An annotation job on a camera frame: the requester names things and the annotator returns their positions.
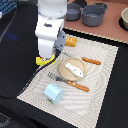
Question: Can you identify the white fish toy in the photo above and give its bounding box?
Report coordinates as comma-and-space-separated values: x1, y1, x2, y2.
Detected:
65, 63, 83, 78

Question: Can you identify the knife with wooden handle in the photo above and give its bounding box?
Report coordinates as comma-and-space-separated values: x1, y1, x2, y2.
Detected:
61, 50, 102, 66

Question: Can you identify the beige woven placemat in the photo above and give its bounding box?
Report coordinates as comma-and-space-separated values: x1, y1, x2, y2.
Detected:
18, 38, 118, 128

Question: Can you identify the wooden round plate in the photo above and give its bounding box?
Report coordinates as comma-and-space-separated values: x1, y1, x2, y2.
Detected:
59, 57, 86, 81

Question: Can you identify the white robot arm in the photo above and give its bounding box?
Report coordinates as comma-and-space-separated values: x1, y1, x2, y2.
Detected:
35, 0, 67, 59

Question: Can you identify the fork with wooden handle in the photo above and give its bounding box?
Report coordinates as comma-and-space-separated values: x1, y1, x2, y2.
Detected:
48, 72, 89, 92

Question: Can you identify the orange bread loaf toy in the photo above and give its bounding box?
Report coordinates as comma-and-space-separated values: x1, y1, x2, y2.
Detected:
65, 37, 77, 47

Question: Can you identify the yellow butter box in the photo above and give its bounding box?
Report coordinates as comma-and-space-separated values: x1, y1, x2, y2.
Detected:
36, 55, 55, 65

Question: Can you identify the salmon pink mat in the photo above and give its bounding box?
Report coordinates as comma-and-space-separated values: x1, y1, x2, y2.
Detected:
65, 2, 128, 43

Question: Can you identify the light blue milk carton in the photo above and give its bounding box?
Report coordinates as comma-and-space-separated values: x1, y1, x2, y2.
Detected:
44, 83, 63, 105

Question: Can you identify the large dark grey pot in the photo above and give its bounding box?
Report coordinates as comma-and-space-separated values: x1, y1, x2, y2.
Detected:
81, 3, 108, 27

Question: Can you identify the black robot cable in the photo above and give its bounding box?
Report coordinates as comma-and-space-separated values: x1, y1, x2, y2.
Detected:
0, 49, 63, 100

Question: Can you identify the beige bowl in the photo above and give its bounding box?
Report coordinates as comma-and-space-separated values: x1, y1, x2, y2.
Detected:
120, 7, 128, 31

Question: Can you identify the small dark grey pot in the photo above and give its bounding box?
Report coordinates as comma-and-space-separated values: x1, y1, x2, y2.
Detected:
66, 3, 82, 21

